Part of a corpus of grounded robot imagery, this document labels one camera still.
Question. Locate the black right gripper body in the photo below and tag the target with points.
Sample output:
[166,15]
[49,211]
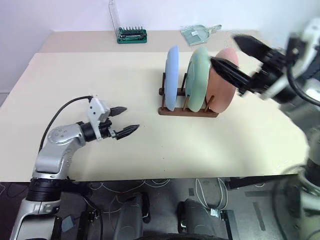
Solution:
[270,72]

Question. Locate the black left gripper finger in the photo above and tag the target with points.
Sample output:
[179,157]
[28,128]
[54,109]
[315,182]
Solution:
[126,131]
[118,110]

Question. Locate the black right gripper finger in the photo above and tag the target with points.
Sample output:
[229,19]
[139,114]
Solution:
[252,46]
[231,72]

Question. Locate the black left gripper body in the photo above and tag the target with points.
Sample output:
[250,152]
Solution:
[107,130]

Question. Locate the red plate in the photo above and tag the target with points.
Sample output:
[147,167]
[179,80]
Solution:
[221,95]

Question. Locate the green plate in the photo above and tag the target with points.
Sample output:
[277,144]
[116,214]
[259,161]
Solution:
[197,82]

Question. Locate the blue plate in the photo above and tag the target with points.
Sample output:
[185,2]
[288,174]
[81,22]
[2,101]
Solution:
[172,77]

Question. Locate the wooden dish rack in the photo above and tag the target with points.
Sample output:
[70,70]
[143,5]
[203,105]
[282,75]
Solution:
[187,113]

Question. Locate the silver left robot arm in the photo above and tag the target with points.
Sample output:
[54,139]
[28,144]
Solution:
[60,140]

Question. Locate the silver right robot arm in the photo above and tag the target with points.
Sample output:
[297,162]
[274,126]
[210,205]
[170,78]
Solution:
[310,175]

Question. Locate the clear green dustpan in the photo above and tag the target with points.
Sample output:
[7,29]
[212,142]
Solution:
[197,36]

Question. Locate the green screwdriver bit case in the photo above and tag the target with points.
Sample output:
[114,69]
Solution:
[132,38]

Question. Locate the dark rounded shape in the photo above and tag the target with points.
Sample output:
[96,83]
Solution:
[133,217]
[197,220]

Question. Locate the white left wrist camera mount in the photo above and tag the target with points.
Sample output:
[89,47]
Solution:
[96,112]

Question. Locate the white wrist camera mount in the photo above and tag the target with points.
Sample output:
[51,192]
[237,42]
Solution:
[96,112]
[311,42]

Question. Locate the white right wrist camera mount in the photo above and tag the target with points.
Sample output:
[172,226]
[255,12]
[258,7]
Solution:
[311,42]

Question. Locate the black table frame strut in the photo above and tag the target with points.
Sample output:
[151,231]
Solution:
[80,188]

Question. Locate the black table frame beam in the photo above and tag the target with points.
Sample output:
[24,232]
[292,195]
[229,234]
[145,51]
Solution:
[260,181]

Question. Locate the small metal bracket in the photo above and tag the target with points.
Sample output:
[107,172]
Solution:
[215,213]

